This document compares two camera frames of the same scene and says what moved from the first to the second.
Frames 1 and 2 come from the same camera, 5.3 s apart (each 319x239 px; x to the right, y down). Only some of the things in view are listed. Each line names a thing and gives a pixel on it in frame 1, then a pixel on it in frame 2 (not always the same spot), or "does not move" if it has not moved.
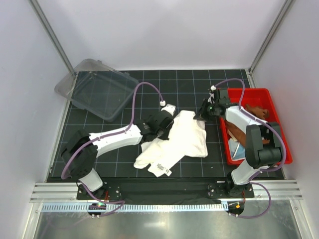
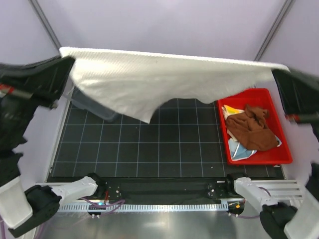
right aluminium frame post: x=275 y=25 does not move
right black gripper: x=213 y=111 -> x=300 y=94
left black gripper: x=165 y=136 -> x=41 y=81
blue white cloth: x=237 y=150 does not move
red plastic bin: x=260 y=97 does not move
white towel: x=187 y=138 -> x=137 y=85
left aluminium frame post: x=45 y=23 does not move
